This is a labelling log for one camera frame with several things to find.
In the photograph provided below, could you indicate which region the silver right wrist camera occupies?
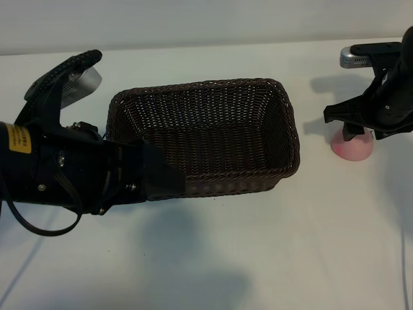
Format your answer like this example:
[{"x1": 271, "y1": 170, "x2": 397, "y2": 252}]
[{"x1": 338, "y1": 46, "x2": 374, "y2": 69}]

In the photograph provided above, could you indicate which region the pink peach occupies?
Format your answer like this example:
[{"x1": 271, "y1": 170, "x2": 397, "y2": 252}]
[{"x1": 331, "y1": 127, "x2": 376, "y2": 161}]

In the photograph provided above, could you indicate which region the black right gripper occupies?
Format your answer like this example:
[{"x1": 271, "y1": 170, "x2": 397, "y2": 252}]
[{"x1": 323, "y1": 93, "x2": 413, "y2": 142}]

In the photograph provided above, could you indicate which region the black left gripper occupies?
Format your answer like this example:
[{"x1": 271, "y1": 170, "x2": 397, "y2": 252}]
[{"x1": 92, "y1": 138, "x2": 187, "y2": 216}]

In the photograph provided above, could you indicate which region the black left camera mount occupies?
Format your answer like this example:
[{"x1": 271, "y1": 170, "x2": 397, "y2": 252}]
[{"x1": 14, "y1": 48, "x2": 103, "y2": 130}]

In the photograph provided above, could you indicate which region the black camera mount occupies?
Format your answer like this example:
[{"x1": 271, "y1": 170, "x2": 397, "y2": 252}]
[
  {"x1": 14, "y1": 48, "x2": 103, "y2": 130},
  {"x1": 350, "y1": 41, "x2": 403, "y2": 94}
]

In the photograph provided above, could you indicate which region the brown wicker basket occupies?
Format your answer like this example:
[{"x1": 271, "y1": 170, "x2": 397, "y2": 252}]
[{"x1": 105, "y1": 77, "x2": 301, "y2": 202}]

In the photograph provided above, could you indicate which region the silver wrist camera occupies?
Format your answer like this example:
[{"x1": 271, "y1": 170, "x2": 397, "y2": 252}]
[
  {"x1": 338, "y1": 46, "x2": 374, "y2": 69},
  {"x1": 60, "y1": 67, "x2": 103, "y2": 110}
]

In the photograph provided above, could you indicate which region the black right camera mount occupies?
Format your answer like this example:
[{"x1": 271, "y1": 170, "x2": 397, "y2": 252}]
[{"x1": 350, "y1": 41, "x2": 403, "y2": 94}]

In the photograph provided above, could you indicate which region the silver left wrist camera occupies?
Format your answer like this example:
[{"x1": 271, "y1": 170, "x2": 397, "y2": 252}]
[{"x1": 60, "y1": 67, "x2": 103, "y2": 110}]

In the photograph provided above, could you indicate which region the black ribbon cable loop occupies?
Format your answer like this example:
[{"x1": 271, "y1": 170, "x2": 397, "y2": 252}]
[{"x1": 5, "y1": 154, "x2": 83, "y2": 237}]

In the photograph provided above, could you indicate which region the yellow warning label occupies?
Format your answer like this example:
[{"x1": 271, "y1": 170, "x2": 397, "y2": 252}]
[{"x1": 6, "y1": 124, "x2": 33, "y2": 154}]

